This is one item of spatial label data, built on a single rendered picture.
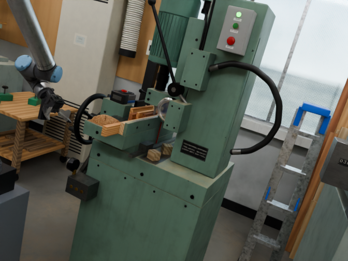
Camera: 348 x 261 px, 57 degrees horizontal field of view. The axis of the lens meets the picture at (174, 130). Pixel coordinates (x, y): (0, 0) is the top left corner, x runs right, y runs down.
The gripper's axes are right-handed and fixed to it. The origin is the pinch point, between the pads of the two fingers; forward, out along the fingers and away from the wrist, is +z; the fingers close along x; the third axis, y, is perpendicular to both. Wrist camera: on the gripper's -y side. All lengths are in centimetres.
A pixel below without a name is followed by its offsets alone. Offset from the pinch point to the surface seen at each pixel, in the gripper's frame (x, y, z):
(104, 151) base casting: -6.9, 17.0, 35.4
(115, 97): 2.6, 32.9, 14.1
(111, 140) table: -16, 28, 39
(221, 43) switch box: -8, 85, 43
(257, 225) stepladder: 92, 19, 100
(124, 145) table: -14, 31, 44
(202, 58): -9, 77, 41
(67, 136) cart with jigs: 90, -67, -59
